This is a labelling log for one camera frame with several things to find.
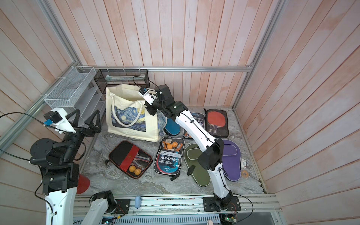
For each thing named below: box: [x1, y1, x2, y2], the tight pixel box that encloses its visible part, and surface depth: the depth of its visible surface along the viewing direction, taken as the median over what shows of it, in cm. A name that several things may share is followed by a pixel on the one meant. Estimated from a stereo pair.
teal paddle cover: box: [164, 118, 181, 136], surface depth 102 cm
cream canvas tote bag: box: [105, 83, 167, 143], surface depth 80 cm
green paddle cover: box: [183, 142, 211, 188], surface depth 88 cm
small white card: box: [240, 158, 247, 169], surface depth 90 cm
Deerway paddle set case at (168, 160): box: [153, 136, 186, 182], surface depth 90 cm
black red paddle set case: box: [108, 140, 154, 180], surface depth 90 cm
